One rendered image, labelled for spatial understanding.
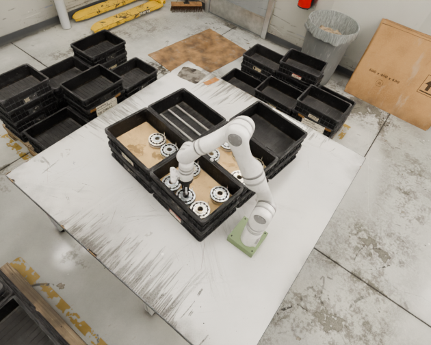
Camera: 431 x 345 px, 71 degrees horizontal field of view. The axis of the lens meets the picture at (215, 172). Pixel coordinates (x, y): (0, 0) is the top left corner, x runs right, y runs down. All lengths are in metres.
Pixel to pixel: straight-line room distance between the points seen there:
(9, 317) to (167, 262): 0.89
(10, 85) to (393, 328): 3.43
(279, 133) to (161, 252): 1.04
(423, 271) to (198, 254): 1.94
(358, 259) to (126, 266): 1.82
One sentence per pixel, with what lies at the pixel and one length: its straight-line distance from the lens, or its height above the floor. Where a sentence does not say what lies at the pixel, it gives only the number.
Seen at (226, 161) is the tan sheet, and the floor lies 0.83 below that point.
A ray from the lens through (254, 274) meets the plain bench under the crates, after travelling 1.61.
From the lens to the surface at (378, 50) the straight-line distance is 4.02.
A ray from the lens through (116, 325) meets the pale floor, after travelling 2.26.
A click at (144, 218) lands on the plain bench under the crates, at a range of 1.70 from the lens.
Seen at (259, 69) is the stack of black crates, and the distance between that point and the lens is 3.30.
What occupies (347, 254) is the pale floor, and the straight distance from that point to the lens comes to 2.69.
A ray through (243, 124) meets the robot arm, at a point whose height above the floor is 1.44.
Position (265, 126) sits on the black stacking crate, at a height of 0.83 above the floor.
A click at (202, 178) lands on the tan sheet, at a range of 1.68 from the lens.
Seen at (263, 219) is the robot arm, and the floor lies 1.05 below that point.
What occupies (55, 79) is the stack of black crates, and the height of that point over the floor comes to 0.38.
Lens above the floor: 2.19
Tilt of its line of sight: 52 degrees down
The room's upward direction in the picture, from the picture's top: 10 degrees clockwise
